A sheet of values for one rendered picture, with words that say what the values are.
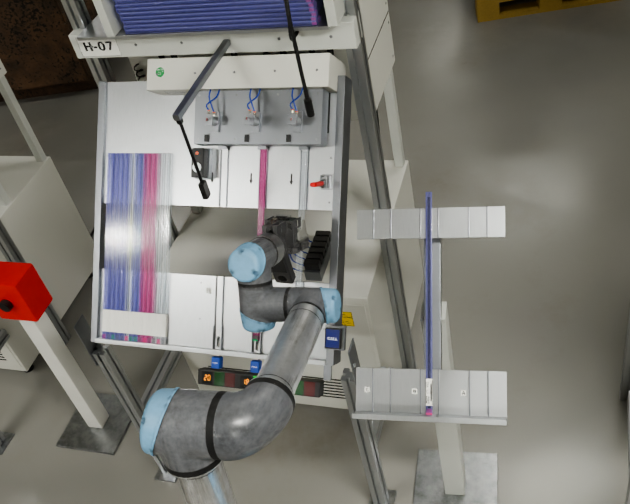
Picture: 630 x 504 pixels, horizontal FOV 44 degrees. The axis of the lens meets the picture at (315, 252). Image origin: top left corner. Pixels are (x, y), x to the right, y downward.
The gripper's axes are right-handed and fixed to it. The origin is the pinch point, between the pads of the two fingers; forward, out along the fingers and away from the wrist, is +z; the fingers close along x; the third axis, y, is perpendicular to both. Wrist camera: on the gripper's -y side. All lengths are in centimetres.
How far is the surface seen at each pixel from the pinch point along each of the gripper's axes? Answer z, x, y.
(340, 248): 1.2, -10.1, -2.6
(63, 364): 23, 94, -53
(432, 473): 41, -26, -84
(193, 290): -2.4, 29.6, -15.0
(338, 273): -1.0, -10.1, -8.4
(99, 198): 2, 58, 8
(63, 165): 176, 200, -9
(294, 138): 0.5, 0.7, 24.5
